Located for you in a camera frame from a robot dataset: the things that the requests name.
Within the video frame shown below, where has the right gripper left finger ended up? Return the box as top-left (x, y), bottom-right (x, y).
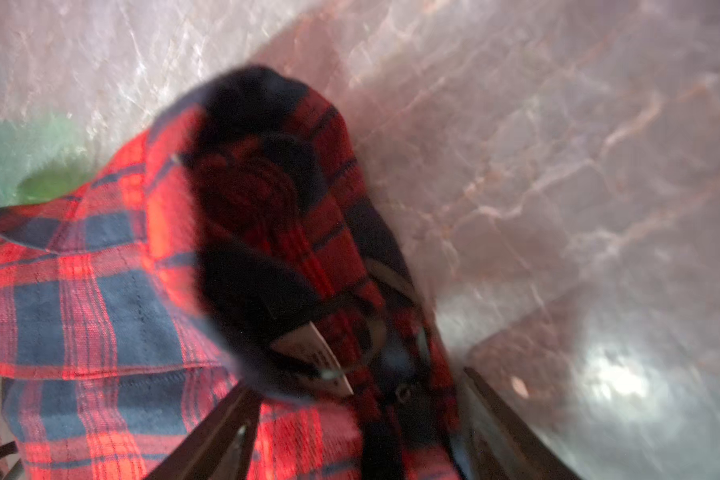
top-left (147, 384), bottom-right (262, 479)

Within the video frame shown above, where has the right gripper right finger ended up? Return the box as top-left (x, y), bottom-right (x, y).
top-left (463, 367), bottom-right (578, 479)

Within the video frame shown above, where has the red plaid skirt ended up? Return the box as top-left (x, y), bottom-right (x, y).
top-left (0, 66), bottom-right (468, 479)

